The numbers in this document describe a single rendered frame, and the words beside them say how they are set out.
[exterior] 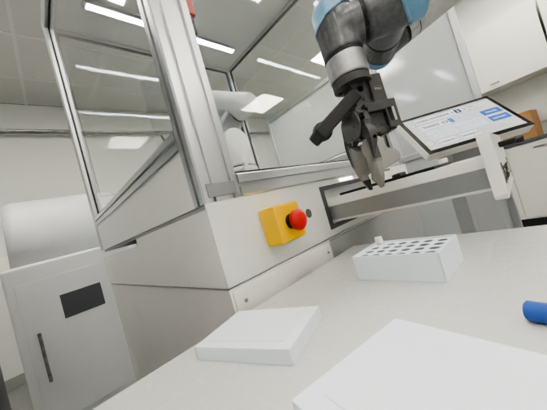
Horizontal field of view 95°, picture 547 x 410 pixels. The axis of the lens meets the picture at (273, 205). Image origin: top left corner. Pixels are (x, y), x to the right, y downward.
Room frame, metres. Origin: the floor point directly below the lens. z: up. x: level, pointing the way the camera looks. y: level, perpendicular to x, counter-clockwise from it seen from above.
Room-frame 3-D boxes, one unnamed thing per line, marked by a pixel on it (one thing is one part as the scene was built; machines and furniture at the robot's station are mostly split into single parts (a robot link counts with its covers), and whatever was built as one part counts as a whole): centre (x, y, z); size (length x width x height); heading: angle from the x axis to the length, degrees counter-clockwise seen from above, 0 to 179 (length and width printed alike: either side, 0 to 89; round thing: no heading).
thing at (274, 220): (0.49, -0.01, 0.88); 0.07 x 0.05 x 0.07; 135
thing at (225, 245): (1.11, 0.08, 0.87); 1.02 x 0.95 x 0.14; 135
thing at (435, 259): (0.38, -0.17, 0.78); 0.12 x 0.08 x 0.04; 41
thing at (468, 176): (0.65, -0.31, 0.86); 0.40 x 0.26 x 0.06; 45
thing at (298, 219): (0.47, -0.03, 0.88); 0.04 x 0.03 x 0.04; 135
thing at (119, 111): (0.76, 0.43, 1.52); 0.87 x 0.01 x 0.86; 45
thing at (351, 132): (0.48, -0.22, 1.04); 0.09 x 0.08 x 0.12; 99
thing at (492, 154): (0.51, -0.46, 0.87); 0.29 x 0.02 x 0.11; 135
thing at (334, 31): (0.48, -0.21, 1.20); 0.09 x 0.08 x 0.11; 74
